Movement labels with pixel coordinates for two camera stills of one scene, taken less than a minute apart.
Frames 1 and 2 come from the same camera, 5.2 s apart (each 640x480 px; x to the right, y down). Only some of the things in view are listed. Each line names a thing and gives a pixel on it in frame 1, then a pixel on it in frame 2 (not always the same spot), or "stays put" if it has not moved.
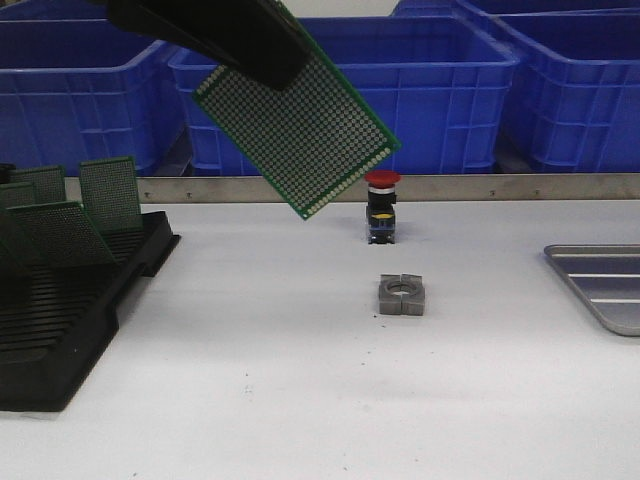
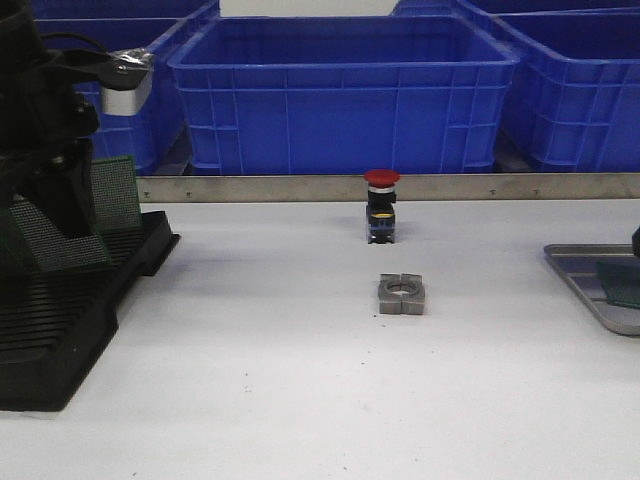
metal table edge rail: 410,188 stays put
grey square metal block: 401,294 stays put
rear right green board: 110,196 stays put
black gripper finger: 260,39 -> 44,120
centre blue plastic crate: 438,84 stays put
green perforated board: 317,136 -> 621,280
